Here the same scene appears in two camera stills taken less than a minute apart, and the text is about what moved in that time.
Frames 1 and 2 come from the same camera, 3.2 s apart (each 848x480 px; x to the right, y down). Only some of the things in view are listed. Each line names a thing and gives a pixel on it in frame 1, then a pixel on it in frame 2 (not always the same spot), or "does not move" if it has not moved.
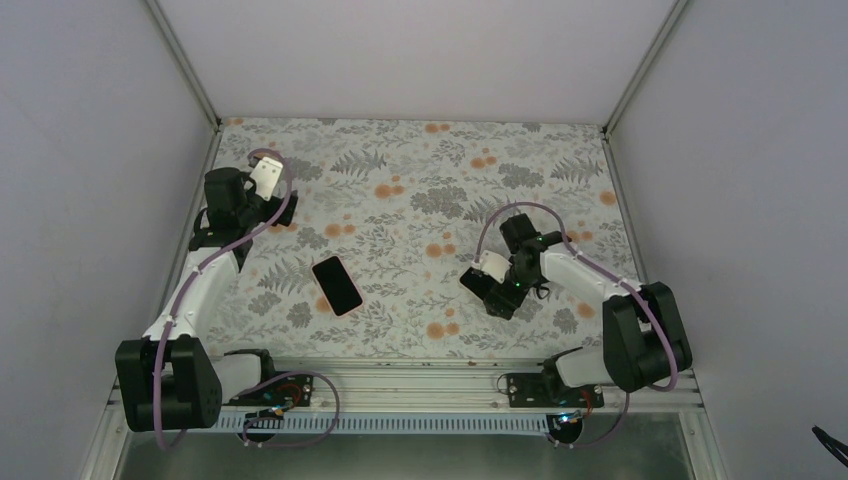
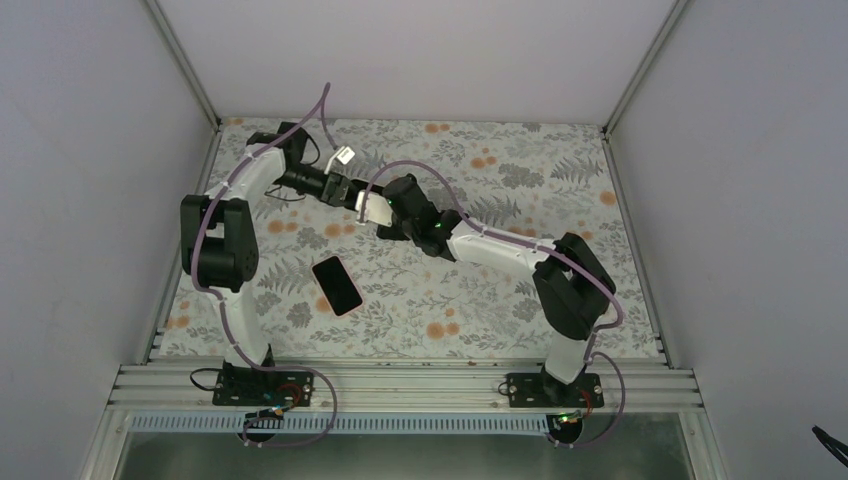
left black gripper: (273, 211) → (333, 190)
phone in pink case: (337, 285) does not move
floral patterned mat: (388, 212) does not move
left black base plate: (292, 390) does not move
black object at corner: (824, 438) does not move
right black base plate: (548, 390) does not move
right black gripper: (500, 309) → (383, 233)
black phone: (477, 281) → (359, 185)
